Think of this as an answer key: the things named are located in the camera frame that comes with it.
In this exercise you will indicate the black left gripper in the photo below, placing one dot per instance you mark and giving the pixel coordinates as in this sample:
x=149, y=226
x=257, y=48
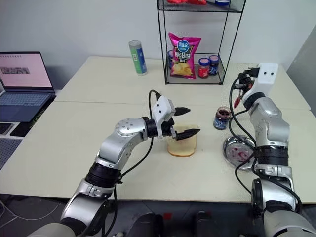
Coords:
x=168, y=128

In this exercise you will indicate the grey perforated mesh panel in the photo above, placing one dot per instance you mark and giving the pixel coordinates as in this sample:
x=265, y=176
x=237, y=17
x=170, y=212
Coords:
x=8, y=151

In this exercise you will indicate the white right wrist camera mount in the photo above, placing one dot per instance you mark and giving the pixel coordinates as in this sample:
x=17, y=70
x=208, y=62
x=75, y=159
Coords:
x=266, y=74

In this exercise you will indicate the red snack package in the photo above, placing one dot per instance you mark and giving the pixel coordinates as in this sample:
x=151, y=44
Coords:
x=187, y=2

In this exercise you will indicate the dark rounded shape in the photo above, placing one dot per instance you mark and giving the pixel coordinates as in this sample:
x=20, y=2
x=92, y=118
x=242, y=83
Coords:
x=145, y=225
x=206, y=224

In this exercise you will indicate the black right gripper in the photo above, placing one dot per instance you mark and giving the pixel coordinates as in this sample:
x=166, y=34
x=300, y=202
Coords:
x=252, y=72

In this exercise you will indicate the red label jam jar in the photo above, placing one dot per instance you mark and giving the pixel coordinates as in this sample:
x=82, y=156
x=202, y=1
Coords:
x=204, y=68

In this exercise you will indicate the white bread slice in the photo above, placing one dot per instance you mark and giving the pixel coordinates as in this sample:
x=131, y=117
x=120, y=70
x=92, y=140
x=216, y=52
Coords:
x=182, y=146

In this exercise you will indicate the open grey laptop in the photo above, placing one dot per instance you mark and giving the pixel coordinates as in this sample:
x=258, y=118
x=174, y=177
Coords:
x=24, y=81

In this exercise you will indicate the blue round tin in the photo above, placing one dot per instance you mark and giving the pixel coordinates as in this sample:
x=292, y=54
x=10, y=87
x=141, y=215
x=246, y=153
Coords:
x=222, y=2

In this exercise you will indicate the silver metal dish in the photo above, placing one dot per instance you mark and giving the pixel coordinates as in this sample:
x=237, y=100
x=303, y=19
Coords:
x=238, y=153

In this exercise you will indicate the black desk mat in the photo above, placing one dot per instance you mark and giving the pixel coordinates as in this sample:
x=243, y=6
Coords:
x=23, y=128

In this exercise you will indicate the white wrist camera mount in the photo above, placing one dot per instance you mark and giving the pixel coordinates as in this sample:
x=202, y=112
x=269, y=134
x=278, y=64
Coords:
x=266, y=74
x=161, y=107

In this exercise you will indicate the blue label jam jar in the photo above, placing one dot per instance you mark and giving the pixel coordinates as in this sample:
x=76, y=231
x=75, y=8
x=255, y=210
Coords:
x=214, y=65

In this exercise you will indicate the red jam-covered spoon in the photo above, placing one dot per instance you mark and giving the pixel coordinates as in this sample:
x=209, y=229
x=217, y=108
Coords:
x=237, y=101

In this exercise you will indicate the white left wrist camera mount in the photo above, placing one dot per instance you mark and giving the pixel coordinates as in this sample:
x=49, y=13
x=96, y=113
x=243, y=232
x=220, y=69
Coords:
x=161, y=107

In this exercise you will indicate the grey slanted panel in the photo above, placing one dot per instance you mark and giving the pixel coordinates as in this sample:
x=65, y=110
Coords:
x=304, y=59

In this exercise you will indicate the jar behind chips bag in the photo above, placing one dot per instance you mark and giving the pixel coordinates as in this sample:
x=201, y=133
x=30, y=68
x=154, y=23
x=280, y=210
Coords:
x=170, y=60

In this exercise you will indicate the pink potato chips bag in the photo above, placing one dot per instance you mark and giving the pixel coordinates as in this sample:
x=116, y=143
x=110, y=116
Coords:
x=184, y=59

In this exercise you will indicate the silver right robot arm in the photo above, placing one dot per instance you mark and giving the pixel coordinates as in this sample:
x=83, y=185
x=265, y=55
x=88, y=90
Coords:
x=269, y=123

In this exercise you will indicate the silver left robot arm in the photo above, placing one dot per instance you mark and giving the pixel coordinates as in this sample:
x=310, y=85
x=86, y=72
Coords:
x=118, y=145

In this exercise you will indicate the open glass jam jar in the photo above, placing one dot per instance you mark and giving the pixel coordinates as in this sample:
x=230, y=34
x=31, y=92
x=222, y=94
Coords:
x=222, y=118

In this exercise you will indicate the green blue cylindrical canister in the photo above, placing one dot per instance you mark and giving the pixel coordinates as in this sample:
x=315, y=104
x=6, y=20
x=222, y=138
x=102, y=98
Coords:
x=138, y=58

